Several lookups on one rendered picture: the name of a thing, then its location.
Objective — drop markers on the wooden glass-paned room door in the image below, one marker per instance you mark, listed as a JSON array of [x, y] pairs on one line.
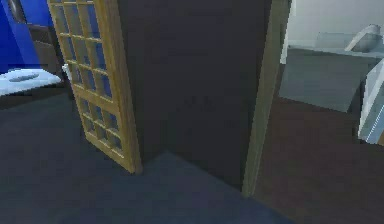
[[100, 76]]

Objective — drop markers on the brown chest of drawers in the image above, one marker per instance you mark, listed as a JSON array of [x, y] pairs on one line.
[[45, 50]]

